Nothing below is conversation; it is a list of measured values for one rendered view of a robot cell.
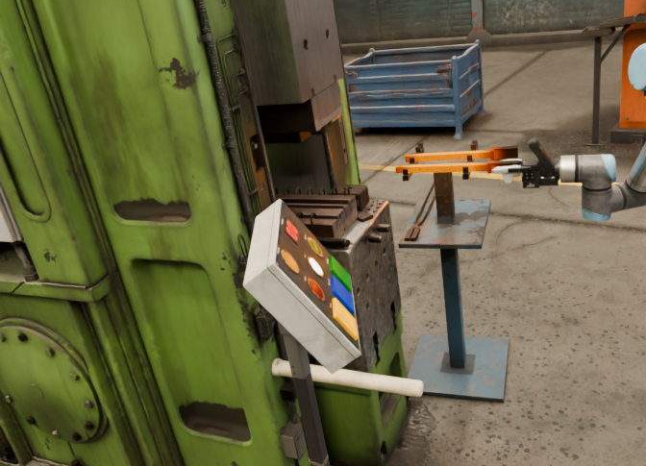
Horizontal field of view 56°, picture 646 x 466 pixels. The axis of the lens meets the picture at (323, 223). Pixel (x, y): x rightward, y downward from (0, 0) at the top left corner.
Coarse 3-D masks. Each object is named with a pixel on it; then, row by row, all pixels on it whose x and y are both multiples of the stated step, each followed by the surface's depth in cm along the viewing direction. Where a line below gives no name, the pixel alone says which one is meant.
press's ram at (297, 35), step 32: (256, 0) 155; (288, 0) 153; (320, 0) 170; (256, 32) 159; (288, 32) 155; (320, 32) 170; (256, 64) 163; (288, 64) 159; (320, 64) 171; (256, 96) 167; (288, 96) 163
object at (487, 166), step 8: (488, 160) 209; (496, 160) 208; (504, 160) 207; (512, 160) 206; (400, 168) 218; (408, 168) 217; (416, 168) 216; (424, 168) 215; (432, 168) 214; (440, 168) 213; (448, 168) 212; (456, 168) 211; (472, 168) 209; (480, 168) 209; (488, 168) 207
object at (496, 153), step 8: (448, 152) 225; (456, 152) 224; (464, 152) 222; (472, 152) 221; (480, 152) 220; (488, 152) 218; (496, 152) 218; (504, 152) 217; (512, 152) 216; (408, 160) 229; (416, 160) 228; (424, 160) 227; (432, 160) 226
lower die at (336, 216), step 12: (288, 204) 197; (300, 204) 196; (312, 204) 194; (324, 204) 193; (300, 216) 191; (312, 216) 189; (324, 216) 187; (336, 216) 185; (348, 216) 193; (324, 228) 184; (336, 228) 185; (348, 228) 194
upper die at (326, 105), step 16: (320, 96) 172; (336, 96) 182; (272, 112) 173; (288, 112) 171; (304, 112) 169; (320, 112) 172; (336, 112) 182; (272, 128) 175; (288, 128) 173; (304, 128) 171; (320, 128) 173
